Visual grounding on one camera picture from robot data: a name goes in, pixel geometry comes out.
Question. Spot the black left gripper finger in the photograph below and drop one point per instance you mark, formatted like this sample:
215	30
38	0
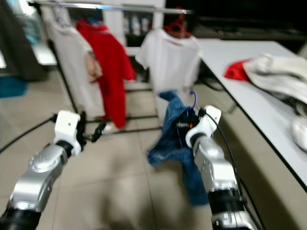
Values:
101	132

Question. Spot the blue denim garment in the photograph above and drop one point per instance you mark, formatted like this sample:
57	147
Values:
165	148

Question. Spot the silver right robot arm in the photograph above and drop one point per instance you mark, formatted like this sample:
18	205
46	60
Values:
218	167

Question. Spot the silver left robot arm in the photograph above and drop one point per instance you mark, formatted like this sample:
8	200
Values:
38	177

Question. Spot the red plastic hanger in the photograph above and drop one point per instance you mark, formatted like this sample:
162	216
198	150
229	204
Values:
177	29

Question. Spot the cream t-shirt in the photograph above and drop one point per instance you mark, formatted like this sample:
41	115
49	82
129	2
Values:
72	67

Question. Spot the white t-shirt with red trim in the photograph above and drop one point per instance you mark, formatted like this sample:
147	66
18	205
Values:
168	67

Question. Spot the red shirt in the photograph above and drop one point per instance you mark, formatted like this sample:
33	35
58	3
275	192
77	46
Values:
112	67

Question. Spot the red crumpled garment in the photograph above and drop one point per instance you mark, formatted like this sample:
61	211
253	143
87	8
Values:
235	72

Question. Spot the teal rug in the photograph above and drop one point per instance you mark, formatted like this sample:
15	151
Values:
12	86

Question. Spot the grey curtain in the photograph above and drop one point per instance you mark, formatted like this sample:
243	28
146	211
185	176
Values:
24	52

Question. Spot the beige crumpled garment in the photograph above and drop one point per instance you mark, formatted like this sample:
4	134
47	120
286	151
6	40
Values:
273	76

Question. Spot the white crumpled garment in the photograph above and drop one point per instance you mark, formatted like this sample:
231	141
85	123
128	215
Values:
300	134

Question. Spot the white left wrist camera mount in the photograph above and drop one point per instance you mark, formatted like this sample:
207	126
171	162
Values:
67	127

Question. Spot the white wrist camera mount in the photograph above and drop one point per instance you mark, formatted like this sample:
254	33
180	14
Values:
67	127
206	127

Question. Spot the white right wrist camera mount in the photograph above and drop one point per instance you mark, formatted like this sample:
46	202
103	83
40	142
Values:
206	127

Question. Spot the white table with black frame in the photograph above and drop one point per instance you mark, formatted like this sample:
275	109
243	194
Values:
244	48

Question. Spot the clothes rack with silver rail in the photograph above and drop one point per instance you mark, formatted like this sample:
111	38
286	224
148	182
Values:
124	7

